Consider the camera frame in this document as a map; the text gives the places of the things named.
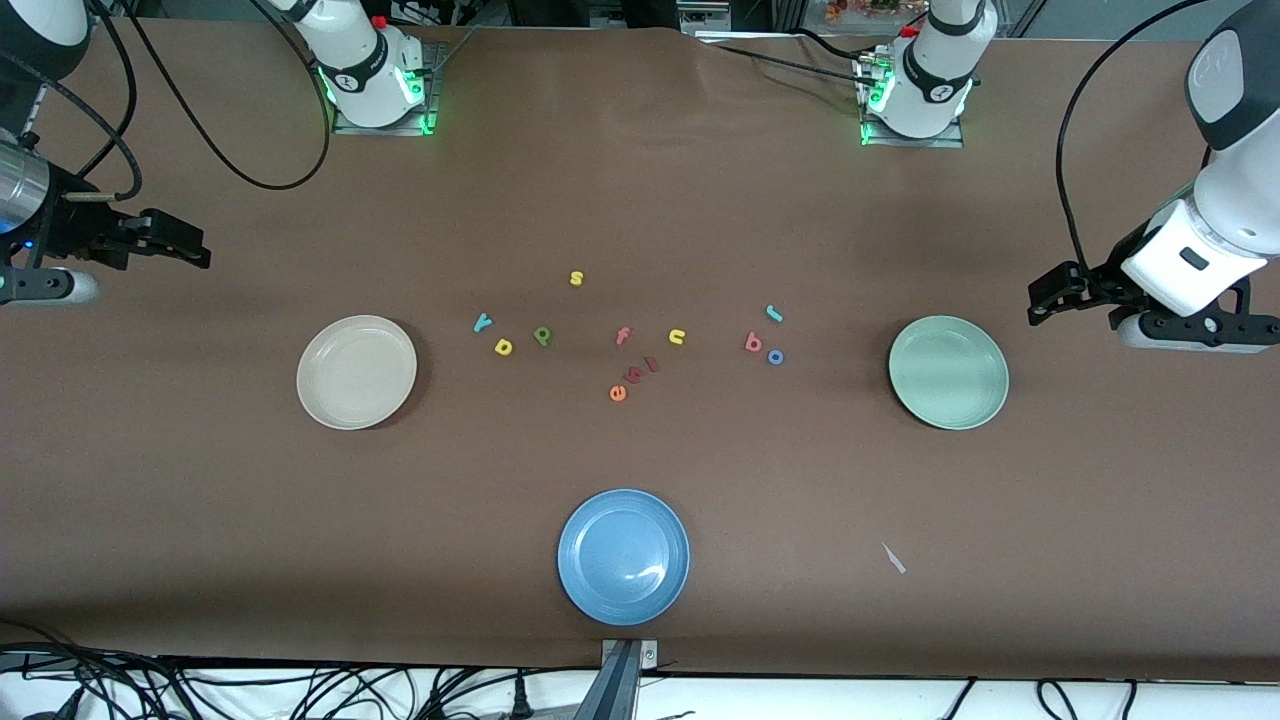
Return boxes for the green plate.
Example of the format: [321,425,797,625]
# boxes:
[888,315,1011,431]

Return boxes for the beige brown plate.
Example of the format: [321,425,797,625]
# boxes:
[296,315,419,431]

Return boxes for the brown table cover mat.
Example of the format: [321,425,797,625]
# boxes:
[0,15,1280,683]

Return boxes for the grey box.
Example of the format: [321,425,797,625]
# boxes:
[678,0,773,39]

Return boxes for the blue plate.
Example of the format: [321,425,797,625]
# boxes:
[557,488,691,627]

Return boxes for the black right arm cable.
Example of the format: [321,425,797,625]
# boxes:
[28,0,333,201]

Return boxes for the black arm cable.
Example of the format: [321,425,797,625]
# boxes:
[28,0,333,201]
[1056,0,1221,273]

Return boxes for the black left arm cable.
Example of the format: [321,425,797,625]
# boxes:
[1056,0,1221,273]

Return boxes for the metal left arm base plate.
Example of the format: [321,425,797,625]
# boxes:
[855,48,967,150]

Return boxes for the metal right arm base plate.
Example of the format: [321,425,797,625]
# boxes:
[330,40,441,137]

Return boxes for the black base cable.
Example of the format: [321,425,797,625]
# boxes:
[698,38,873,81]
[790,26,886,63]

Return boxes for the grey base cable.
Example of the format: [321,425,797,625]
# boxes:
[425,25,479,77]

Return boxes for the looped black cable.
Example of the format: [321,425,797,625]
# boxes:
[1034,678,1078,720]

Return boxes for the tangled black cables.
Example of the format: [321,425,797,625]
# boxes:
[0,620,601,720]

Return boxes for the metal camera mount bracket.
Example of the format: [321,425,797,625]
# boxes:
[575,638,661,720]

